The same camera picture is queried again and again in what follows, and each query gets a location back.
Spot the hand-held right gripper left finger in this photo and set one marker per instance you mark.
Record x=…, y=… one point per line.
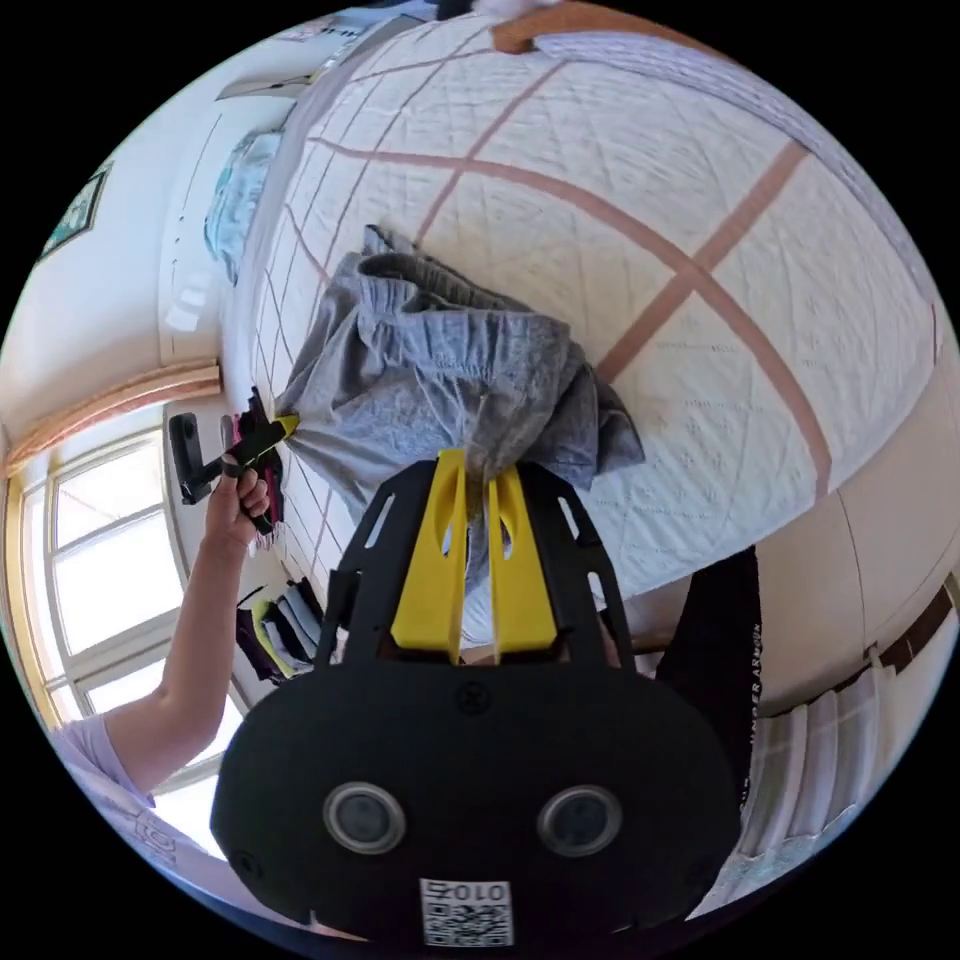
x=429, y=570

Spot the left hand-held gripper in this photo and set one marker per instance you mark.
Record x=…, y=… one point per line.
x=251, y=446

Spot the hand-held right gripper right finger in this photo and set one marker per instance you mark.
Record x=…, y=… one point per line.
x=521, y=585

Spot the gray shorts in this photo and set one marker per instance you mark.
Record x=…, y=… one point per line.
x=420, y=375

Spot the person's left forearm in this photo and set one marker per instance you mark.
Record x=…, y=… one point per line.
x=199, y=645

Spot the person's left hand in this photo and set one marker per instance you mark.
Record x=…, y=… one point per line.
x=236, y=506

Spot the pile of clothes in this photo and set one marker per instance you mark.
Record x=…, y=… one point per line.
x=281, y=626

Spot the window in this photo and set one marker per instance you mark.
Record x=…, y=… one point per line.
x=112, y=570

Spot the white curtain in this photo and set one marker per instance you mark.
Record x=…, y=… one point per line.
x=810, y=772

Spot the person's body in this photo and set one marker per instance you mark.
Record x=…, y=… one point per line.
x=127, y=810

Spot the bed with white quilt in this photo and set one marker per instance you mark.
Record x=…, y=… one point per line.
x=675, y=187

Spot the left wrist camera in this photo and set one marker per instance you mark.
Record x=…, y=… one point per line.
x=191, y=457

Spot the framed wall picture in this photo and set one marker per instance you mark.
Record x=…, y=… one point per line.
x=79, y=210

